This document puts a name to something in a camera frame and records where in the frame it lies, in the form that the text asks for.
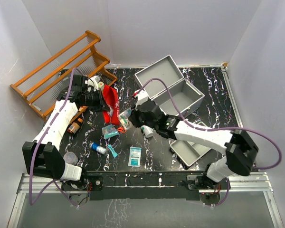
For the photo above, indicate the red first aid pouch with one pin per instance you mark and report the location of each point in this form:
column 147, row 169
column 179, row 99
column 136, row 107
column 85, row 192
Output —
column 112, row 100

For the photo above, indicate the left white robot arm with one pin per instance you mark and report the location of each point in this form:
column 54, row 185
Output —
column 42, row 157

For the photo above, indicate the black base frame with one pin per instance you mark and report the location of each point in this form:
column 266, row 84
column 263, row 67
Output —
column 101, row 185

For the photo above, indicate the white medicine box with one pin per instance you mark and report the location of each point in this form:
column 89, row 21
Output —
column 101, row 85

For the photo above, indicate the blue white tube bottle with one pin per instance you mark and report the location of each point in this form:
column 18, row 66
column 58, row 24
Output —
column 98, row 148

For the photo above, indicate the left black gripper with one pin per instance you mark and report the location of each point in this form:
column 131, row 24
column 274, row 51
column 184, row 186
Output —
column 101, row 105

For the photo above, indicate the teal small packet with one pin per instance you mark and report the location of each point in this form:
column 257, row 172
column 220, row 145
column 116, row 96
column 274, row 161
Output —
column 113, row 152

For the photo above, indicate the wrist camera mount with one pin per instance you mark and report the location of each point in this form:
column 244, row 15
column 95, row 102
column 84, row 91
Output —
column 140, row 97
column 92, row 83

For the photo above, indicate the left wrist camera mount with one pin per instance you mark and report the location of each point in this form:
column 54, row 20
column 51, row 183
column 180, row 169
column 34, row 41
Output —
column 92, row 83

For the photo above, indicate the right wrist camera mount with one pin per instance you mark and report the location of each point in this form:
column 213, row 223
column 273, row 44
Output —
column 140, row 97

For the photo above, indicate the white green-label pill bottle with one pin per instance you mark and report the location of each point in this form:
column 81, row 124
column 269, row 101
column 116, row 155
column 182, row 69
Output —
column 147, row 131

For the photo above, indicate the brown glass bottle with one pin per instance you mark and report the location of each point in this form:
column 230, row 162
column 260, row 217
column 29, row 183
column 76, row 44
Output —
column 75, row 126

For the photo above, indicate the clear plastic cup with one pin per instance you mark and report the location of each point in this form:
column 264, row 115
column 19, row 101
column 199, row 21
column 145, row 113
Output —
column 70, row 158

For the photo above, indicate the teal white wipe sachet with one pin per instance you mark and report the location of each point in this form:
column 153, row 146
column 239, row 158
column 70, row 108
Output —
column 134, row 156

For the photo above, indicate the wooden shelf rack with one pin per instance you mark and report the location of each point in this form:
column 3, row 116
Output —
column 40, row 88

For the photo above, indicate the orange handled scissors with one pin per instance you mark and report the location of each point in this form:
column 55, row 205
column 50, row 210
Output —
column 121, row 129

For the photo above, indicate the grey divider tray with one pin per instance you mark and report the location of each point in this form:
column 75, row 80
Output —
column 188, row 152

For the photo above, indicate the grey metal case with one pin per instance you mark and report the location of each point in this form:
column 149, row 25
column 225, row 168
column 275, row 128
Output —
column 173, row 88

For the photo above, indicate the teal mask packet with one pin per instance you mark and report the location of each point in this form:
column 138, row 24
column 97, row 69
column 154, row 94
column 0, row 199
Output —
column 109, row 131

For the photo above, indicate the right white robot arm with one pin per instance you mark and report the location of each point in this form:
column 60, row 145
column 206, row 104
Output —
column 237, row 147

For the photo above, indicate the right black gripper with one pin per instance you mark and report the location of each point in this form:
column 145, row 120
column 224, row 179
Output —
column 133, row 118

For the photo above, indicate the bandage packet bundle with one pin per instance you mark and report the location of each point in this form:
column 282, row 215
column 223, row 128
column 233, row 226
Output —
column 124, row 119

